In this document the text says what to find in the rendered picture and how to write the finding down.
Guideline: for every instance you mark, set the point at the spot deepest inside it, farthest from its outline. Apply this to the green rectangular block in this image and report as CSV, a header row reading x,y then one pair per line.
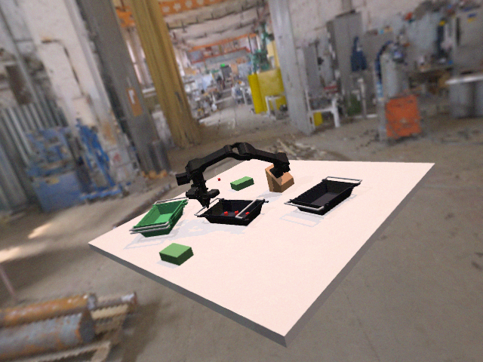
x,y
242,183
176,253

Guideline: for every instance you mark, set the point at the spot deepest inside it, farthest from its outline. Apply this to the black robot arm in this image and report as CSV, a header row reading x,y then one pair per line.
x,y
196,166

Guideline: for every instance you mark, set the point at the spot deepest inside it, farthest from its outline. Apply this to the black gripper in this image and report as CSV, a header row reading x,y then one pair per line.
x,y
205,198

